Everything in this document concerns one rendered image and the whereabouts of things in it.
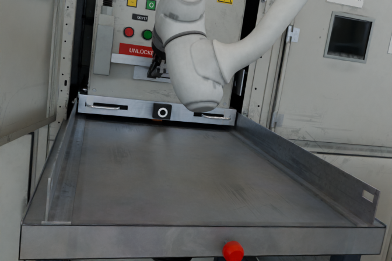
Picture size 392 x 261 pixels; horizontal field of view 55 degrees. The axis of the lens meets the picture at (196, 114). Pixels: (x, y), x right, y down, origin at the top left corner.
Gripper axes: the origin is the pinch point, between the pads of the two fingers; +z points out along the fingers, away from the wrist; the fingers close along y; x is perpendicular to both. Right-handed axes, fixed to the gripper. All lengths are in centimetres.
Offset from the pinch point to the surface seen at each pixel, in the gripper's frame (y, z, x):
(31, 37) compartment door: 0.0, -11.4, -34.4
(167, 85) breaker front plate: 0.4, 8.5, 6.4
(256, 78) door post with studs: -2.7, 1.7, 36.2
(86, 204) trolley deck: 45, -42, -17
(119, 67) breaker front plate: -3.0, 6.6, -10.1
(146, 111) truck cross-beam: 9.2, 12.2, 0.0
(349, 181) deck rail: 40, -43, 33
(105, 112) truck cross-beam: 10.4, 12.9, -13.0
